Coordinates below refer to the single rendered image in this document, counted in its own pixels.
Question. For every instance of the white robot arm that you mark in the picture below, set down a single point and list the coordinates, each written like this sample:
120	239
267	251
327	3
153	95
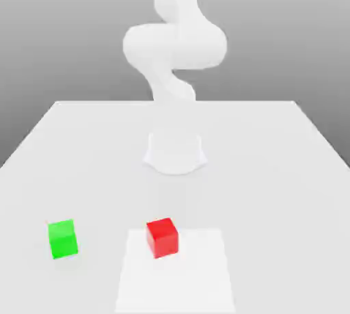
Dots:
175	45

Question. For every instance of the small red cube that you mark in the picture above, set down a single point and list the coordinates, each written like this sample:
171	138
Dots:
162	238

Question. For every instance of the small green cube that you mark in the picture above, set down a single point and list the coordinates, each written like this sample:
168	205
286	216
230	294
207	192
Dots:
63	240

